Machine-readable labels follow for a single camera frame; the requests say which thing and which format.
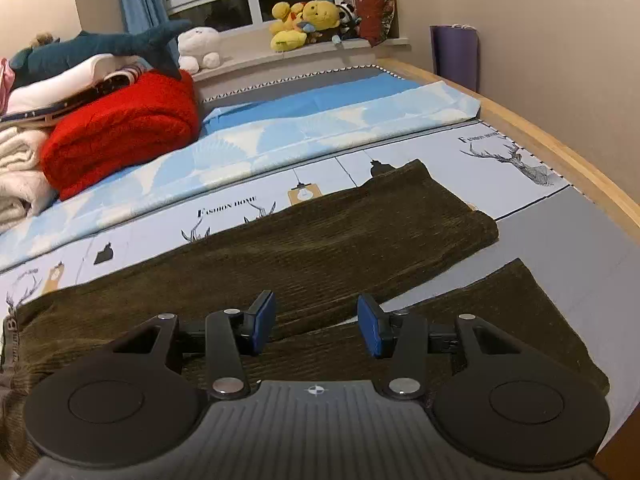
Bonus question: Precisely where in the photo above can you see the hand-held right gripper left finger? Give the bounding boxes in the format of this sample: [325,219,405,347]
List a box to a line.
[101,290,277,402]

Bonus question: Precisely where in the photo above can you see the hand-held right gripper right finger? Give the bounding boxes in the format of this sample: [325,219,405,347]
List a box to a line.
[357,293,524,402]

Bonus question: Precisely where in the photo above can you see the olive corduroy pants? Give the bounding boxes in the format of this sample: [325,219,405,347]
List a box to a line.
[0,159,611,477]

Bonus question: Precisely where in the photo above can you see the red fluffy blanket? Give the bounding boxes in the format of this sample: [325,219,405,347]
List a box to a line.
[40,69,202,202]

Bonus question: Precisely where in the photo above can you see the window sill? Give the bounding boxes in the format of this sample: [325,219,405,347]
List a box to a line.
[190,36,412,82]

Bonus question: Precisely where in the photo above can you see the white fluffy blanket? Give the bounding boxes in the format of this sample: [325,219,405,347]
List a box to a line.
[0,126,59,234]

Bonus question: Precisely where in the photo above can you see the white plush toy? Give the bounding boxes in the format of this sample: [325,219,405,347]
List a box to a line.
[177,26,222,74]

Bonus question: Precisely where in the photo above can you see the purple box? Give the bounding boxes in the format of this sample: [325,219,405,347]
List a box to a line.
[429,23,481,93]

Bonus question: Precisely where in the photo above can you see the striped folded cloth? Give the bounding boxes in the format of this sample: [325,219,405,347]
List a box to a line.
[0,66,147,125]

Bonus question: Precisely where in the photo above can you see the yellow duck plush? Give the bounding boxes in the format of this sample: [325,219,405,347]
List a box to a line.
[269,2,309,53]

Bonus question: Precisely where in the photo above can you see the yellow bear plush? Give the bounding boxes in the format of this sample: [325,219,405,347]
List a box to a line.
[299,0,344,44]

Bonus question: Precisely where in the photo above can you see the panda plush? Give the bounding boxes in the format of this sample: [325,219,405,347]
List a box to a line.
[334,3,362,39]

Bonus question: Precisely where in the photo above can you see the cream folded blanket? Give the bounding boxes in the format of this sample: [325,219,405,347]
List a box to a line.
[7,53,147,117]

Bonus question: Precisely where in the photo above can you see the red patterned cushion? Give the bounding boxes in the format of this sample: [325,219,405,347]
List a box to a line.
[355,0,397,49]

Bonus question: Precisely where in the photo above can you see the blue shark plush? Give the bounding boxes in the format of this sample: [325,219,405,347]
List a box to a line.
[9,20,194,87]

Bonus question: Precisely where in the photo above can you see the pink cloth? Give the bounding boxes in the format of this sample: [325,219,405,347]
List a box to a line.
[0,57,16,112]

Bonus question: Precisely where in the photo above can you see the wooden bed frame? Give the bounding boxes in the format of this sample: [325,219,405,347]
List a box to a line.
[377,57,640,242]

